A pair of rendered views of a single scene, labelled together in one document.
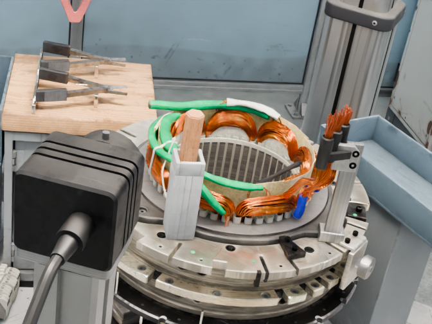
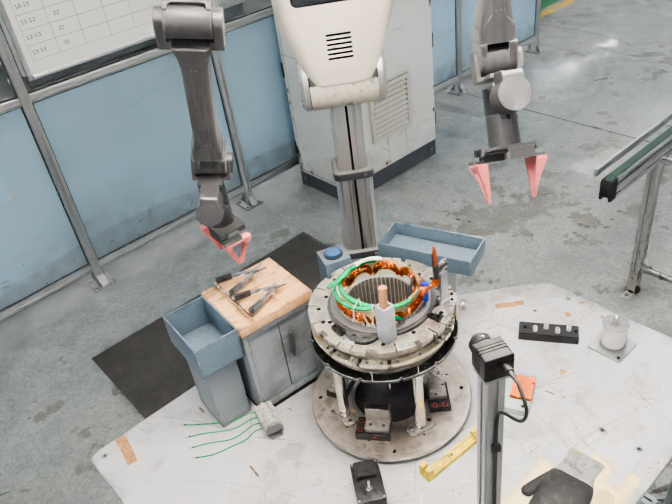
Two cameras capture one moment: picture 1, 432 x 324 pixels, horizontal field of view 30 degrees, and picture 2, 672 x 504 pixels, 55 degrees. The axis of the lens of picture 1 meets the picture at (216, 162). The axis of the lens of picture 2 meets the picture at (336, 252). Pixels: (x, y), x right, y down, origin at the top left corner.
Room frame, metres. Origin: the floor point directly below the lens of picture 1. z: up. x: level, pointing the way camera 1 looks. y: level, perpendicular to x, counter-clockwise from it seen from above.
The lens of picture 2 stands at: (-0.22, 0.44, 2.02)
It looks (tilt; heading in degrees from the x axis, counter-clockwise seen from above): 35 degrees down; 339
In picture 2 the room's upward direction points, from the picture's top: 9 degrees counter-clockwise
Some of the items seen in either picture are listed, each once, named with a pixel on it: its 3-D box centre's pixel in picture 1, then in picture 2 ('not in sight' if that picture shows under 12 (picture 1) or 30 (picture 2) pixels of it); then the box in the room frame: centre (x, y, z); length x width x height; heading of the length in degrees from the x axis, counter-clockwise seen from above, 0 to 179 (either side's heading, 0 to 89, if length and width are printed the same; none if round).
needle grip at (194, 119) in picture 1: (190, 140); (383, 299); (0.66, 0.03, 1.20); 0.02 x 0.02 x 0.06
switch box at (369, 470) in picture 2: not in sight; (368, 485); (0.56, 0.15, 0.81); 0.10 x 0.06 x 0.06; 164
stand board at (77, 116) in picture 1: (82, 94); (256, 295); (1.00, 0.20, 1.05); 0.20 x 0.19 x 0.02; 102
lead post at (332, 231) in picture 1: (341, 191); (442, 280); (0.69, -0.13, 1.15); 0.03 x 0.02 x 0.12; 93
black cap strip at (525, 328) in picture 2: not in sight; (548, 332); (0.74, -0.48, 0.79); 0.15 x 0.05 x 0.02; 50
